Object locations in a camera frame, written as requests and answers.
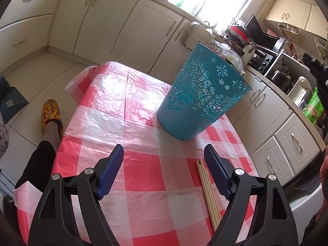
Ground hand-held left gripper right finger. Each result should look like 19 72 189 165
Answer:
204 144 299 246

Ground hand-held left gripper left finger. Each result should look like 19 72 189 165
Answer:
28 144 125 246

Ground wooden chopstick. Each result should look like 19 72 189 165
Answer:
196 161 218 233
204 169 222 221
200 160 220 226

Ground blue perforated plastic basket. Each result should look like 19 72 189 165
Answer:
157 42 252 141

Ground person's right hand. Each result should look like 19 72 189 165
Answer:
319 156 328 200

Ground white thermos pot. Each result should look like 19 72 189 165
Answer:
288 76 313 108

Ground red white checkered tablecloth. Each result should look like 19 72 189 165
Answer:
14 61 259 246

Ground green packet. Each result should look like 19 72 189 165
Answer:
302 87 324 125

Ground dark steel pot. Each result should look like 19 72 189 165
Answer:
270 65 293 94

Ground black toaster oven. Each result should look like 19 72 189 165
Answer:
250 45 280 76

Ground person's left leg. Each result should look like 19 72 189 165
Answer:
14 119 63 192

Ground yellow patterned slipper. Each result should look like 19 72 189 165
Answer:
41 99 64 141

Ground clear plastic bag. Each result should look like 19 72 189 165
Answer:
213 42 246 73

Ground stack of pans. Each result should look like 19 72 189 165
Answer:
225 24 249 47

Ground floral fabric bin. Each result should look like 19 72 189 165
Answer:
0 118 9 157

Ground dark floor mat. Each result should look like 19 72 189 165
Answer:
0 75 28 122

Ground white storage cart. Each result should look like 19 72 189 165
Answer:
183 22 217 51

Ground cream kitchen cabinets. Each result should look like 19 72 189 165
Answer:
0 0 328 185

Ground white wire basket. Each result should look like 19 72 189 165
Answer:
278 22 303 44
315 34 328 57

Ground cream wall cabinets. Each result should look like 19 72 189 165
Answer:
264 0 328 32

